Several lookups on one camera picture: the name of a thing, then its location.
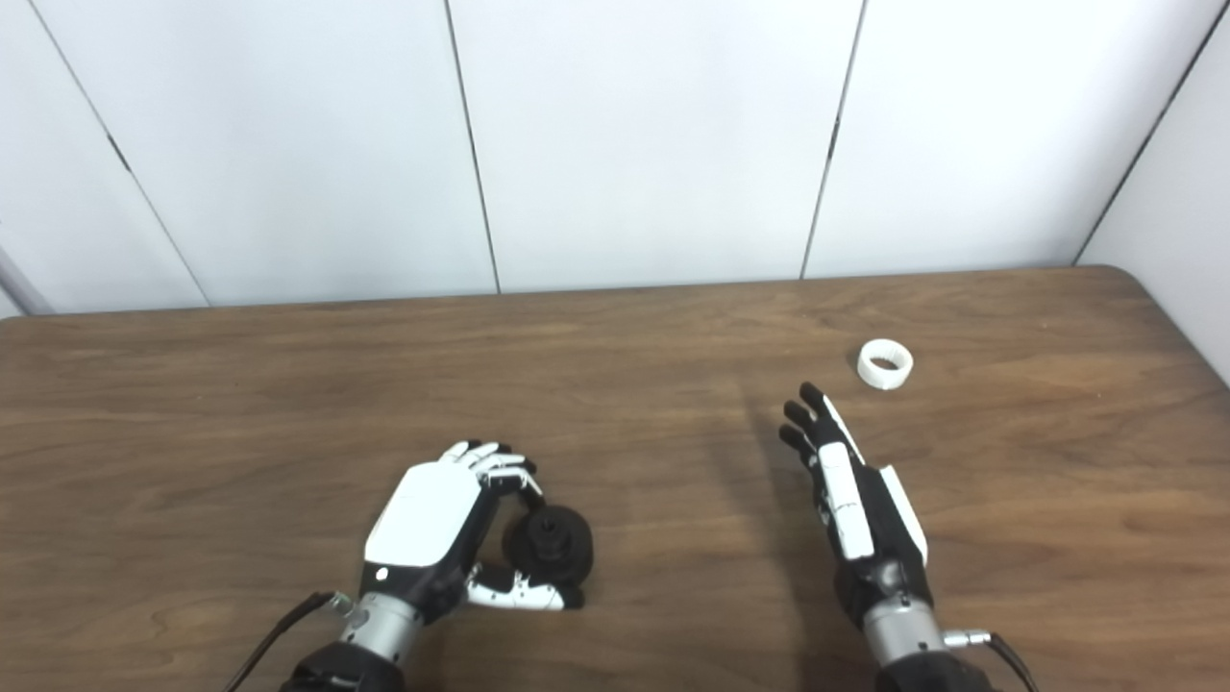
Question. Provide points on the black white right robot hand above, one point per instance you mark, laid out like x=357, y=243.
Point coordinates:
x=850, y=509

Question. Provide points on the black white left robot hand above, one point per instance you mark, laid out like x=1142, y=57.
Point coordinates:
x=423, y=514

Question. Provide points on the round black plastic part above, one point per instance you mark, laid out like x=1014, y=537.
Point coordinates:
x=553, y=543

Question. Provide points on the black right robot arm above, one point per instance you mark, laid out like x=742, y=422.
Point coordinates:
x=908, y=639

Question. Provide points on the grey wall corner strip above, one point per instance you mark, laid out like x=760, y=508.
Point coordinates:
x=19, y=284

